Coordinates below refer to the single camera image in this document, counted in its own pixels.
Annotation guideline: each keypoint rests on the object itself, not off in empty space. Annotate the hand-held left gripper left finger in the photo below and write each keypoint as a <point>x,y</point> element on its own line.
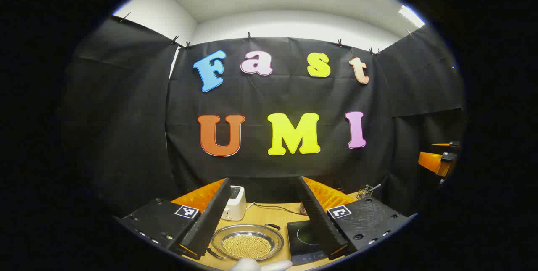
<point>210,220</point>

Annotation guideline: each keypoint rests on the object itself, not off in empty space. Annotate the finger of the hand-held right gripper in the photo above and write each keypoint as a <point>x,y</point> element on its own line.
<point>433,162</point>
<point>445,144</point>

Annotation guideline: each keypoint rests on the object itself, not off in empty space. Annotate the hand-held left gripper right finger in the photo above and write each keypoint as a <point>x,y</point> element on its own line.
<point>321,220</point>

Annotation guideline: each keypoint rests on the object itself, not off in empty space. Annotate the black induction cooktop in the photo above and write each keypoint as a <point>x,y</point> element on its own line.
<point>304,237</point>

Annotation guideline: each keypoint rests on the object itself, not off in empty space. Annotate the large pile of soybeans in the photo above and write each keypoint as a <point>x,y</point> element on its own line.
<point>246,246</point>

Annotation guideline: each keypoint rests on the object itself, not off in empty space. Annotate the white toaster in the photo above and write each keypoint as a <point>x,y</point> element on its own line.
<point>237,206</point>

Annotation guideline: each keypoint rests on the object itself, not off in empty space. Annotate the ceiling light panel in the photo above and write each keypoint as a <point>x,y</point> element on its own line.
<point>411,15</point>

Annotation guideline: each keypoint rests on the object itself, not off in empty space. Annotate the row of black cloth clips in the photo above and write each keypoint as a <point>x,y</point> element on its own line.
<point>249,35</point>

